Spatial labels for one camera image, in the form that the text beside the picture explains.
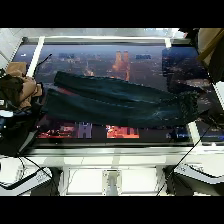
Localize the dark green pants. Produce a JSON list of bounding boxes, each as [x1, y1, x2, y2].
[[42, 70, 210, 129]]

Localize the brown garment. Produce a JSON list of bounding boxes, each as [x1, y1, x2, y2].
[[5, 61, 45, 111]]

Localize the black garment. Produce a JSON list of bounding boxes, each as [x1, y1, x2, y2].
[[0, 74, 25, 108]]

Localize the tan garment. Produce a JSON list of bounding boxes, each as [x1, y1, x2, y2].
[[196, 28, 224, 66]]

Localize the silver frame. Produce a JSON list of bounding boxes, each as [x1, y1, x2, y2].
[[0, 145, 224, 197]]

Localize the black cable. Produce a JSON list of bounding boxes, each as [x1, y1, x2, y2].
[[17, 154, 54, 188], [155, 122, 214, 197]]

